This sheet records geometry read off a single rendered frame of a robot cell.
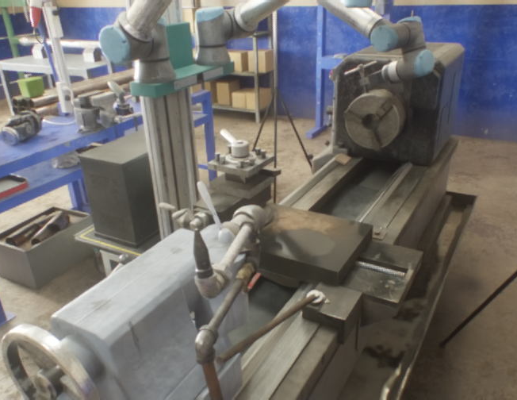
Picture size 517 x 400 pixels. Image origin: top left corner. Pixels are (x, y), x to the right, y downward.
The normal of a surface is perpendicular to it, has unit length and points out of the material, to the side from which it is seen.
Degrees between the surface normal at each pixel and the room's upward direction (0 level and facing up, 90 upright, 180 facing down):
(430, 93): 90
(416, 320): 0
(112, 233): 90
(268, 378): 0
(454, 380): 0
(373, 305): 90
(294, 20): 90
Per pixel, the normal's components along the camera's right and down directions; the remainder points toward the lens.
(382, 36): -0.70, 0.37
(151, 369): 0.80, -0.12
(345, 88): -0.50, 0.40
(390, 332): -0.04, -0.89
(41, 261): 0.89, 0.18
